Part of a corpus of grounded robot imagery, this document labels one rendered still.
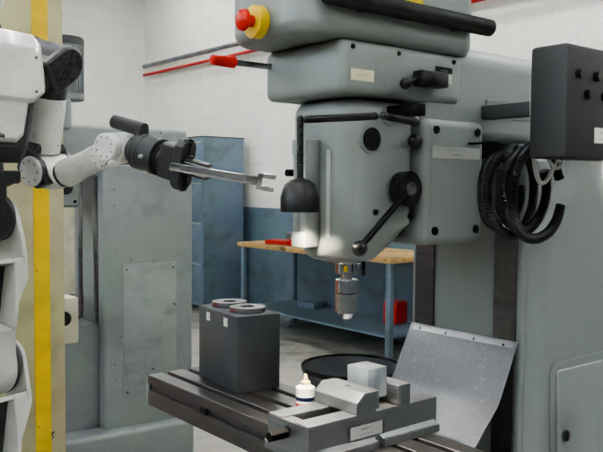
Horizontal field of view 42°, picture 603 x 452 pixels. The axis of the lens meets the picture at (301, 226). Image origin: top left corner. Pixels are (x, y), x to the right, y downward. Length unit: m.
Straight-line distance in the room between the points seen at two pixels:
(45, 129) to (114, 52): 9.34
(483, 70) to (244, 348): 0.84
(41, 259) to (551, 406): 1.98
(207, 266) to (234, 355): 6.98
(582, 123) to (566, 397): 0.66
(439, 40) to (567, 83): 0.27
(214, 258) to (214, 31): 2.92
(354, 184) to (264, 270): 7.53
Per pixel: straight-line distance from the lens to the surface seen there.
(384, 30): 1.51
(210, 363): 2.03
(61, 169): 2.05
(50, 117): 2.08
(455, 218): 1.65
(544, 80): 1.54
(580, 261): 1.91
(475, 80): 1.72
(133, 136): 1.91
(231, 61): 1.54
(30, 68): 1.91
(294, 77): 1.54
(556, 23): 6.43
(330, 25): 1.42
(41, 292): 3.11
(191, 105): 10.37
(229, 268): 9.02
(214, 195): 8.85
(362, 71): 1.47
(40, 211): 3.09
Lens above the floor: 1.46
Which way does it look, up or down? 3 degrees down
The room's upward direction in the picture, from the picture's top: straight up
